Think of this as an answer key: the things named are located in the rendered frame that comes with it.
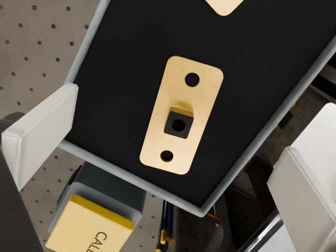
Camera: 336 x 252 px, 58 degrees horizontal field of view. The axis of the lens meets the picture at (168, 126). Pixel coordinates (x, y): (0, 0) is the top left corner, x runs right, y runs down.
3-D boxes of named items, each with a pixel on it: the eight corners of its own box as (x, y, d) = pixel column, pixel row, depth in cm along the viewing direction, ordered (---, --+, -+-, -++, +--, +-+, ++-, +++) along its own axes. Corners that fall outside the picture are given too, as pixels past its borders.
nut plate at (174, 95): (186, 174, 23) (186, 183, 22) (138, 160, 23) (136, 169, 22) (225, 70, 20) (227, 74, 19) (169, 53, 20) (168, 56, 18)
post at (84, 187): (153, 109, 70) (112, 264, 30) (124, 93, 69) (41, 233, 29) (169, 82, 68) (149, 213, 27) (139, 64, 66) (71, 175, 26)
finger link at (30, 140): (14, 199, 12) (-5, 195, 12) (71, 129, 19) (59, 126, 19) (20, 137, 11) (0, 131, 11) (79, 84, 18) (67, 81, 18)
